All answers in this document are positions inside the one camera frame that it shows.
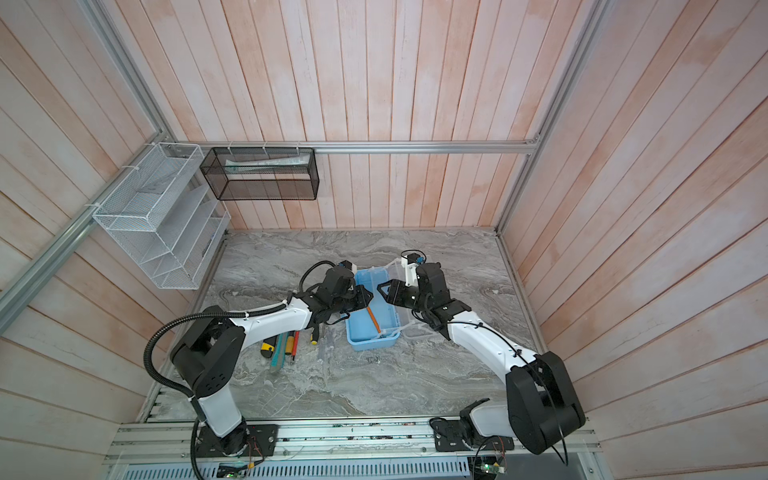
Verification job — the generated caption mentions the teal handled tool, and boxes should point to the teal handled tool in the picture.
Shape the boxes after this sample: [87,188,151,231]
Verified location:
[269,333,288,373]

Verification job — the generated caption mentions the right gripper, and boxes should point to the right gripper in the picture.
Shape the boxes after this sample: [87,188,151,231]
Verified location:
[378,278,432,314]

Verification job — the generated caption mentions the black mesh basket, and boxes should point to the black mesh basket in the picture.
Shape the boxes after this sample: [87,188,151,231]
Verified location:
[200,146,320,201]

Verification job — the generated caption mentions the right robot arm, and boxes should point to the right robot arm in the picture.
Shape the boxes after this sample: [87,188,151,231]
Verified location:
[377,262,586,454]

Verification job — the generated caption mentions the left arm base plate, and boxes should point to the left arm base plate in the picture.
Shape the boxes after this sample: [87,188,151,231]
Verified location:
[195,424,279,458]

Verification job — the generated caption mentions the clear handled screwdriver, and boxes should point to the clear handled screwdriver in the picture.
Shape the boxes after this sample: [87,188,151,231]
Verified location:
[316,330,328,362]

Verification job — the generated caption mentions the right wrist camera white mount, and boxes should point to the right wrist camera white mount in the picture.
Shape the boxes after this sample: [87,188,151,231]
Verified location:
[400,249,427,287]

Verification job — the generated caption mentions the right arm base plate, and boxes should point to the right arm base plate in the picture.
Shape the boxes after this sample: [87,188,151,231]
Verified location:
[428,417,514,452]

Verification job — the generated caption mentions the blue plastic tool box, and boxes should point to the blue plastic tool box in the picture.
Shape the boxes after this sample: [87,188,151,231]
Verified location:
[345,260,408,352]

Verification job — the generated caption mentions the aluminium front rail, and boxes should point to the aluminium front rail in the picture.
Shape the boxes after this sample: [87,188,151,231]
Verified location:
[101,413,602,466]

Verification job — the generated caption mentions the white wire mesh shelf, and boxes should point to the white wire mesh shelf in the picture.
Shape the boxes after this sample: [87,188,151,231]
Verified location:
[94,143,230,290]

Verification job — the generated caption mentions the yellow black small screwdriver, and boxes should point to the yellow black small screwdriver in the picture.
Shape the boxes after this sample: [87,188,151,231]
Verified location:
[310,325,320,345]

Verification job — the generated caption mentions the yellow black utility knife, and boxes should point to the yellow black utility knife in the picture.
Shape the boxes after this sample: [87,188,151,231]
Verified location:
[260,336,278,359]

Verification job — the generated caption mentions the black corrugated cable hose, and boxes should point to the black corrugated cable hose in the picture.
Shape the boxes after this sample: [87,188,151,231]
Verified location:
[142,259,337,480]

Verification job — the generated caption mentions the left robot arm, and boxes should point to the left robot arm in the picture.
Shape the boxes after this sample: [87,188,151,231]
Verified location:
[170,264,374,439]

